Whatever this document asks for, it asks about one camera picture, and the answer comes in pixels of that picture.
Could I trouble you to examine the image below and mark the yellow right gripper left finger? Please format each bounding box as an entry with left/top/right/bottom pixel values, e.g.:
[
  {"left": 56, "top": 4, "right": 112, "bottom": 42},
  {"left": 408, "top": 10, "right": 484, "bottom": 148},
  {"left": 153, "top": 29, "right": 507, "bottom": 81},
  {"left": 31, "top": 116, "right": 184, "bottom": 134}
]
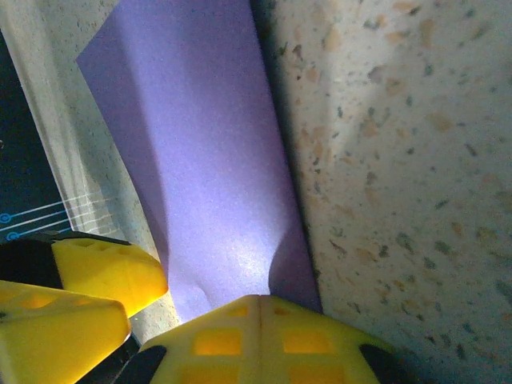
[{"left": 138, "top": 294, "right": 262, "bottom": 384}]

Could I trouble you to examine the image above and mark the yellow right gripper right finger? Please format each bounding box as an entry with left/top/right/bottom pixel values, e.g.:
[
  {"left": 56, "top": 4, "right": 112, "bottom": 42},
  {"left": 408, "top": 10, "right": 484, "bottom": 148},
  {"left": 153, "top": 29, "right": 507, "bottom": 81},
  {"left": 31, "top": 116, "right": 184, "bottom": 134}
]
[{"left": 259, "top": 294, "right": 402, "bottom": 384}]

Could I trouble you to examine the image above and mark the purple cloth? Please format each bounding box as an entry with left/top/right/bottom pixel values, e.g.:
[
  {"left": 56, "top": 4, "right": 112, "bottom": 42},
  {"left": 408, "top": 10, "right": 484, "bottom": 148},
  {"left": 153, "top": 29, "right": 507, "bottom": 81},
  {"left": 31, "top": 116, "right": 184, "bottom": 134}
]
[{"left": 75, "top": 0, "right": 323, "bottom": 325}]

